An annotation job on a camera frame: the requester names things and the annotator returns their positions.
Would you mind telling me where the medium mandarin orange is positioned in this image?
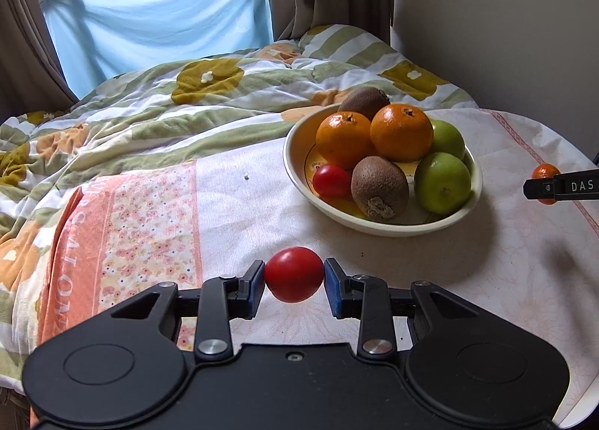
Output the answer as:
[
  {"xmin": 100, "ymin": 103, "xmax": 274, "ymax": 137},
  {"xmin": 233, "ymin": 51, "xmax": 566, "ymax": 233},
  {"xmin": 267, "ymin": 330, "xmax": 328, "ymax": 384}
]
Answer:
[{"xmin": 316, "ymin": 111, "xmax": 376, "ymax": 171}]

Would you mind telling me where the oblong red tomato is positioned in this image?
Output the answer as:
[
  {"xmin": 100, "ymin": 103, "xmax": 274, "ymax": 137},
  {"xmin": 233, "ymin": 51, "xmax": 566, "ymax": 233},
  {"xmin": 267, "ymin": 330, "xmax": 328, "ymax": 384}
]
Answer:
[{"xmin": 312, "ymin": 164, "xmax": 353, "ymax": 199}]

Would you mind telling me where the brown kiwi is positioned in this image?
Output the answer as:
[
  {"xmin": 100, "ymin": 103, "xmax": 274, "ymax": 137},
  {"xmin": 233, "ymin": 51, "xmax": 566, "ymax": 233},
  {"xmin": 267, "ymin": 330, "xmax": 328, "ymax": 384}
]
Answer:
[
  {"xmin": 351, "ymin": 155, "xmax": 410, "ymax": 223},
  {"xmin": 338, "ymin": 86, "xmax": 390, "ymax": 122}
]

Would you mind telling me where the cream yellow printed bowl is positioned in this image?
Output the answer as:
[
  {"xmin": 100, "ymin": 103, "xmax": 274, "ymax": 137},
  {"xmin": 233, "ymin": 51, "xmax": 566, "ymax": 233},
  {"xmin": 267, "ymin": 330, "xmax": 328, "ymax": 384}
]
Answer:
[{"xmin": 283, "ymin": 103, "xmax": 484, "ymax": 237}]

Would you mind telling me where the small mandarin orange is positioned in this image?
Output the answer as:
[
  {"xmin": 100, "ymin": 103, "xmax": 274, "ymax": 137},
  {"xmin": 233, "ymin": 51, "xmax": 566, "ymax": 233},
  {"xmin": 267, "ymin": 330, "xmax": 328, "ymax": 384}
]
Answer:
[{"xmin": 532, "ymin": 163, "xmax": 561, "ymax": 205}]

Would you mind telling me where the large orange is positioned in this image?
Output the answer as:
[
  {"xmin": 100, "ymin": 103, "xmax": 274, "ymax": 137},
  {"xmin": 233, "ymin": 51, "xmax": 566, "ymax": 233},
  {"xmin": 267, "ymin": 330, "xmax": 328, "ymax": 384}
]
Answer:
[{"xmin": 370, "ymin": 103, "xmax": 434, "ymax": 163}]

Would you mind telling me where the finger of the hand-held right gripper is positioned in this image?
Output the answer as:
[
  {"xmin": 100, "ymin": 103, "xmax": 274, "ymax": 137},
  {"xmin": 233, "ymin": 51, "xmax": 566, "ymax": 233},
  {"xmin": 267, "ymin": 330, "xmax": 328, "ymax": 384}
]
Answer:
[{"xmin": 523, "ymin": 176, "xmax": 557, "ymax": 201}]

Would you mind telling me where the small green apple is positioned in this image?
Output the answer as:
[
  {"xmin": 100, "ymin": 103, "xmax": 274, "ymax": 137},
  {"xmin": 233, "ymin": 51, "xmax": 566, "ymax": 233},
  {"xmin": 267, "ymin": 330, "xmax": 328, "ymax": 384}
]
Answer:
[{"xmin": 428, "ymin": 120, "xmax": 466, "ymax": 160}]

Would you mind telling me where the green striped floral quilt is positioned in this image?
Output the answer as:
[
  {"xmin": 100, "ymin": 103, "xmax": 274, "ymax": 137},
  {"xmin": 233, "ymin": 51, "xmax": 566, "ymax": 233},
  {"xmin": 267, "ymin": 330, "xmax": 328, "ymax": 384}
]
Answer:
[{"xmin": 0, "ymin": 24, "xmax": 480, "ymax": 393}]

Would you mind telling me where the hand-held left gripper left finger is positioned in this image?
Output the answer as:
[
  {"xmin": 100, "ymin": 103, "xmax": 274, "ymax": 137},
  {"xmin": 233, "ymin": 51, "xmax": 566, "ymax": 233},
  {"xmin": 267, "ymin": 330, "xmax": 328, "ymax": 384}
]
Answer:
[{"xmin": 110, "ymin": 259, "xmax": 267, "ymax": 363}]

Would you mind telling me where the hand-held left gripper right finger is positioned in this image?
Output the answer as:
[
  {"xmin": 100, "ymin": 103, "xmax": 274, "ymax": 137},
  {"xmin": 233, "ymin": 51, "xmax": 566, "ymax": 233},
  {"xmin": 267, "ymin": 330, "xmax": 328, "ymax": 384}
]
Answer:
[{"xmin": 324, "ymin": 258, "xmax": 478, "ymax": 358}]

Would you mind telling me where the large green apple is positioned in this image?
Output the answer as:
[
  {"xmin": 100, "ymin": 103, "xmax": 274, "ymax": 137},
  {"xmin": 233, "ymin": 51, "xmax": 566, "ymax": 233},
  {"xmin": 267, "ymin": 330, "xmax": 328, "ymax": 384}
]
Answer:
[{"xmin": 414, "ymin": 152, "xmax": 472, "ymax": 216}]

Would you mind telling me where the white peach floral cloth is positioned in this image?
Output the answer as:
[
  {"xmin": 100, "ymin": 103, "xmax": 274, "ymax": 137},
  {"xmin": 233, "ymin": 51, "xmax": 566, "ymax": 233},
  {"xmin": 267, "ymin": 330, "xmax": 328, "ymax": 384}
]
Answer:
[{"xmin": 37, "ymin": 107, "xmax": 599, "ymax": 426}]

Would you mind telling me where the round red tomato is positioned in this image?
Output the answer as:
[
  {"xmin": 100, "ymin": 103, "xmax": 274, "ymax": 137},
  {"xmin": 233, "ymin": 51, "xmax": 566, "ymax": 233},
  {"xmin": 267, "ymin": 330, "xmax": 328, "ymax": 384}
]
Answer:
[{"xmin": 264, "ymin": 246, "xmax": 325, "ymax": 304}]

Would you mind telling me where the light blue cloth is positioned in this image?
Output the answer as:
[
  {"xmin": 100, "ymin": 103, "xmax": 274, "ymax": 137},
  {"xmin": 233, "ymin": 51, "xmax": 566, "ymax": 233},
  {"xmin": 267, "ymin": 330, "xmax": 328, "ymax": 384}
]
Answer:
[{"xmin": 41, "ymin": 0, "xmax": 274, "ymax": 90}]

